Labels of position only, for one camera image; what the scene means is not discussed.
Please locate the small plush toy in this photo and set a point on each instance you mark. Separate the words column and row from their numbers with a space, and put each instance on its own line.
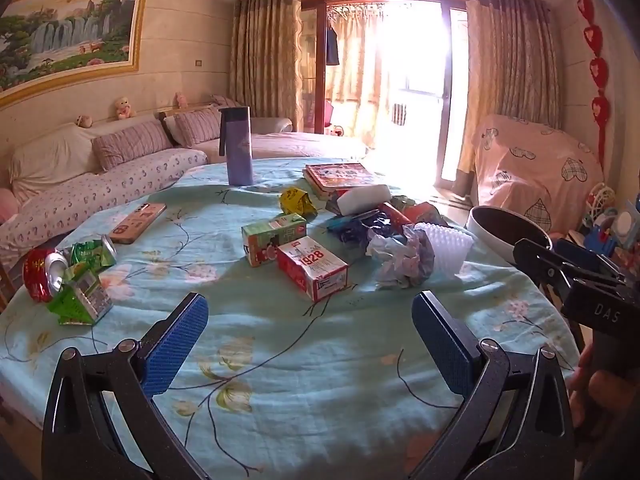
column 84, row 121
column 181, row 101
column 125, row 109

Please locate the purple water bottle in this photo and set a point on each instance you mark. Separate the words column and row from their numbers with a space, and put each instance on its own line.
column 240, row 155

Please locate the small striped pillow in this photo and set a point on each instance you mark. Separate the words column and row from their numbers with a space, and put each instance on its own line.
column 227, row 101

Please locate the yellow snack wrapper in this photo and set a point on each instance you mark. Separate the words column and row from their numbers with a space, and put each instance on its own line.
column 297, row 202

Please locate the crumpled paper ball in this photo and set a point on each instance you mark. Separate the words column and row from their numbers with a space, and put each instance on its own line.
column 400, row 260

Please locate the beige patterned curtain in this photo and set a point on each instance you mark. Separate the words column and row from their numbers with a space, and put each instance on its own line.
column 265, row 60
column 510, row 60

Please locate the pink heart printed cover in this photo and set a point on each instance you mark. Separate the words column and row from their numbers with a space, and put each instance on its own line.
column 530, row 175

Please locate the crushed green drink carton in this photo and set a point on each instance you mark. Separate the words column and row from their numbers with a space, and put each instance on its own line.
column 75, row 300

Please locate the framed landscape painting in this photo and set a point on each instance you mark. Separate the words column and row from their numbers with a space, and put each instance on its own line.
column 65, row 40

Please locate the dark blue wrapper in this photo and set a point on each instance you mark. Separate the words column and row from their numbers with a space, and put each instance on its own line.
column 365, row 237

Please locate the green snack wrapper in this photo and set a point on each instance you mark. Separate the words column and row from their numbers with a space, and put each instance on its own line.
column 402, row 201

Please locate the dark striped hanging cloth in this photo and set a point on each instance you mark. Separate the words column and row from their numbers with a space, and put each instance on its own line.
column 400, row 114

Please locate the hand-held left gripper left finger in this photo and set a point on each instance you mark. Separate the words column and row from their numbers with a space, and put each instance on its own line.
column 175, row 345

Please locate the sheer balcony curtain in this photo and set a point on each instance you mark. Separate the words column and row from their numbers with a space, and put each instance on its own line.
column 355, row 70

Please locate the sliding glass door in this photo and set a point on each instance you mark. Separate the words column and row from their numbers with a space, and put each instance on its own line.
column 452, row 110

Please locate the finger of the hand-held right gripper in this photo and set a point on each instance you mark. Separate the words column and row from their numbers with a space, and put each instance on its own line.
column 582, row 255
column 535, row 260

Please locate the white pillow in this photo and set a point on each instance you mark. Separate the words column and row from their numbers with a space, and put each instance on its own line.
column 50, row 160

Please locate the floral teal tablecloth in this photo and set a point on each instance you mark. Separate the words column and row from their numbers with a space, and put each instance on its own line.
column 300, row 360

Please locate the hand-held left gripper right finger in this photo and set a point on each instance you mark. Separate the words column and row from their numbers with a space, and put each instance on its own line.
column 442, row 345

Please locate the green and red carton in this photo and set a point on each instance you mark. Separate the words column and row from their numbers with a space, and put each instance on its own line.
column 272, row 240

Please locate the red cylindrical canister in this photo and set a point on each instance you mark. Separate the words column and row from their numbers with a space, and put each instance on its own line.
column 395, row 214

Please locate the pile of colourful toys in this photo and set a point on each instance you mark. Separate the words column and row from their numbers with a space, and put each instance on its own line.
column 610, row 230

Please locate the dark blue bag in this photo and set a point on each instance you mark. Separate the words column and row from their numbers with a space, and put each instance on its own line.
column 350, row 221

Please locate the person's right hand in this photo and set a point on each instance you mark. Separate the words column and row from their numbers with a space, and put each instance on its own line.
column 610, row 400

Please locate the white foam block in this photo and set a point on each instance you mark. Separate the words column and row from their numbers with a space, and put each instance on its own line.
column 362, row 199

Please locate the crushed green can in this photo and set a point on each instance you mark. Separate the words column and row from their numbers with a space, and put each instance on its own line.
column 90, row 255

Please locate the red heart hanging decoration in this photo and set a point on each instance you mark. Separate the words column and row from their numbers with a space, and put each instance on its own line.
column 595, row 40

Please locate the large striped pillow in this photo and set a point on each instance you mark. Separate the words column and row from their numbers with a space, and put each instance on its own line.
column 132, row 145
column 197, row 127

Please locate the crushed red can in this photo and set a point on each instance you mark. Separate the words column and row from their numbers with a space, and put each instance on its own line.
column 35, row 275

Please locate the dark hanging garment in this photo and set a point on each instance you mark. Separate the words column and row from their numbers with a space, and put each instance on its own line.
column 332, row 45

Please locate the round trash bin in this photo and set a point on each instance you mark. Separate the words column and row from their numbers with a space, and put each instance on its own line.
column 500, row 230

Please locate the orange snack packet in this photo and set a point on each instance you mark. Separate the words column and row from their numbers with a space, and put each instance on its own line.
column 425, row 212

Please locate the sofa with patterned cover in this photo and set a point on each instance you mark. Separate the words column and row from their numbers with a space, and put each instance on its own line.
column 100, row 195

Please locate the red and white carton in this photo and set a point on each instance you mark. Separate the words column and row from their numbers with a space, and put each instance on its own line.
column 310, row 267

